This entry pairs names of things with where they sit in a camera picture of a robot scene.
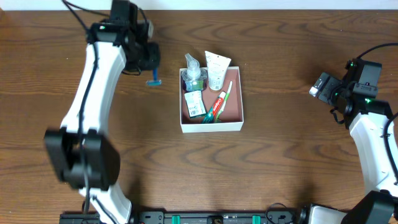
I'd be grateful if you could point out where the green toothpaste tube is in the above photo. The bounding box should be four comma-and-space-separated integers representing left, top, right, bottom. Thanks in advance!
202, 91, 226, 124

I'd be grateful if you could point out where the green white soap packet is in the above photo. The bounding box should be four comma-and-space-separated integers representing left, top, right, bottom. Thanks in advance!
184, 90, 206, 118

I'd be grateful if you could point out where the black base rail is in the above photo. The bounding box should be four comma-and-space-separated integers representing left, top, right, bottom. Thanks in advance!
59, 208, 308, 224

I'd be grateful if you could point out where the white box with pink interior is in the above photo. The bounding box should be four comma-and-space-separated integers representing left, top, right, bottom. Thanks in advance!
179, 66, 244, 134

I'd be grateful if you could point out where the green white toothbrush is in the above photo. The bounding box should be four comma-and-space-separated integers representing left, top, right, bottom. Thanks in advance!
215, 80, 233, 123

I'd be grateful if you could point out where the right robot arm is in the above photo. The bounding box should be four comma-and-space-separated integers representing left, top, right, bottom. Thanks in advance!
297, 57, 397, 223

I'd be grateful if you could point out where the blue disposable razor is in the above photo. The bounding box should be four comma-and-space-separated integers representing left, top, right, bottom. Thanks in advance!
146, 68, 162, 86

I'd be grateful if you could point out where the white shampoo tube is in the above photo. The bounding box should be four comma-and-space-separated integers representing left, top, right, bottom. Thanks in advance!
205, 51, 231, 91

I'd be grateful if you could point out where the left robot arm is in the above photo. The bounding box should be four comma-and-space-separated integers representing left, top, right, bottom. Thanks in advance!
44, 1, 160, 223

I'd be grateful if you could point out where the clear soap pump bottle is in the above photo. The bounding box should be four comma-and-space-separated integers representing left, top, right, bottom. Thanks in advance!
180, 54, 207, 92

